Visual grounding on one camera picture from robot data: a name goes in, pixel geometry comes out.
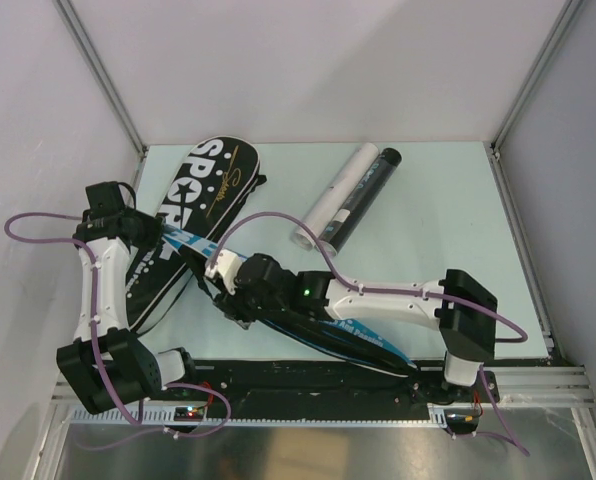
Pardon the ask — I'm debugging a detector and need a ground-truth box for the black racket cover bag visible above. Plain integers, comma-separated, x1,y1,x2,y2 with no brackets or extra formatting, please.
126,136,266,335

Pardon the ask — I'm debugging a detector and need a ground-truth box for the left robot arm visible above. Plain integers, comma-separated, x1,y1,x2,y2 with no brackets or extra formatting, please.
56,181,200,414

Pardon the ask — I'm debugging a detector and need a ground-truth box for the black shuttlecock tube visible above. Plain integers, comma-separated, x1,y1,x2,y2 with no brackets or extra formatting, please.
319,147,402,257

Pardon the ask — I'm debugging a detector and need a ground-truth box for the left aluminium frame post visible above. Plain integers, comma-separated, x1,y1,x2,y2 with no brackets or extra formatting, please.
53,0,147,158

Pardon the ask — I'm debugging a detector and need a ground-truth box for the right aluminium frame post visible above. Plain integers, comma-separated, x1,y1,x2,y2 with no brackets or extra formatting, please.
490,0,587,152

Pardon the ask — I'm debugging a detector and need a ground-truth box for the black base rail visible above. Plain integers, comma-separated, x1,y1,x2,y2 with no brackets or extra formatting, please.
191,360,500,424

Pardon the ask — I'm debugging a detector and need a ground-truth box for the blue racket cover bag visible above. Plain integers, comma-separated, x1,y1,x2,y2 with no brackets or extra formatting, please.
162,225,418,377

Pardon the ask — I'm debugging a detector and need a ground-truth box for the aluminium frame post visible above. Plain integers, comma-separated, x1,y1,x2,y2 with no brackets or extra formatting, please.
490,0,587,152
53,0,147,158

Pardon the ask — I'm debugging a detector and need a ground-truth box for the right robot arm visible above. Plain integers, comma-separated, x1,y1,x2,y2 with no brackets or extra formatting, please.
204,250,498,401

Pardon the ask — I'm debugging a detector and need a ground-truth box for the white shuttlecock tube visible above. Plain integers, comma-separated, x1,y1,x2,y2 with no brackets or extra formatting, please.
302,143,379,237

